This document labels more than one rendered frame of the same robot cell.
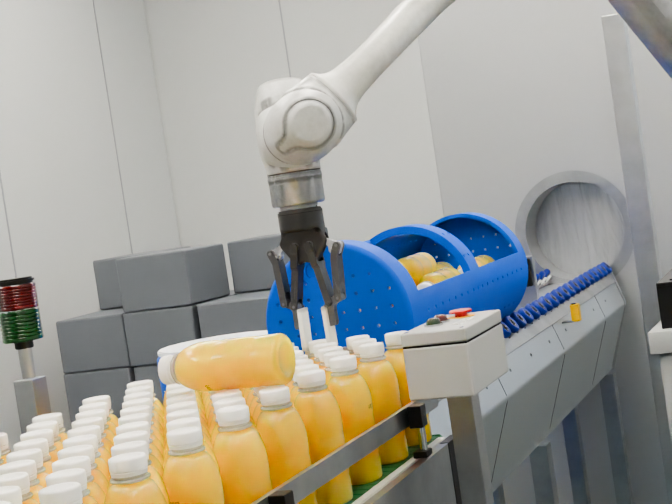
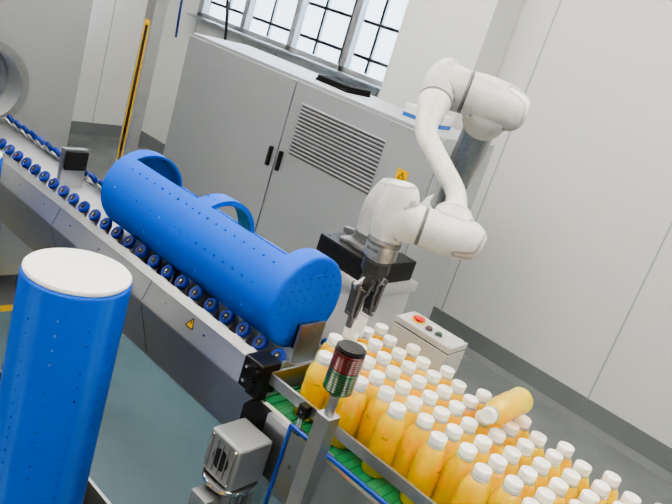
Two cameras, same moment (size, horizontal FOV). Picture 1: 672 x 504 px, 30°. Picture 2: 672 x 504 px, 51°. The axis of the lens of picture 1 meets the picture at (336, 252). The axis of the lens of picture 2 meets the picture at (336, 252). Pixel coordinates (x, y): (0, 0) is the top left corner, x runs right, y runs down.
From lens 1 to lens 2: 2.55 m
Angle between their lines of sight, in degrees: 76
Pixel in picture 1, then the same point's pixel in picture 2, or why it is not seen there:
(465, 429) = not seen: hidden behind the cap
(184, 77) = not seen: outside the picture
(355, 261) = (330, 269)
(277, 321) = (279, 304)
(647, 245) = (133, 147)
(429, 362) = (452, 360)
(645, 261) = not seen: hidden behind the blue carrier
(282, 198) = (391, 259)
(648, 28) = (469, 173)
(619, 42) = (161, 18)
